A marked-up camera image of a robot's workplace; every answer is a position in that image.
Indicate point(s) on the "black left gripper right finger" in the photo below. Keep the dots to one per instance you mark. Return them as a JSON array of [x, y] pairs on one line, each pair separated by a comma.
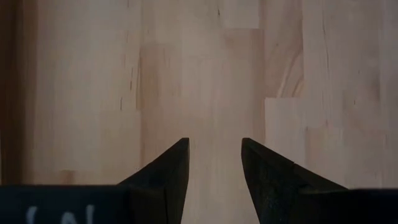
[[270, 186]]

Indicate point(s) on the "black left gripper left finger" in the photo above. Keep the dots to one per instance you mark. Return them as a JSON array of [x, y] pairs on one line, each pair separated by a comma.
[[164, 186]]

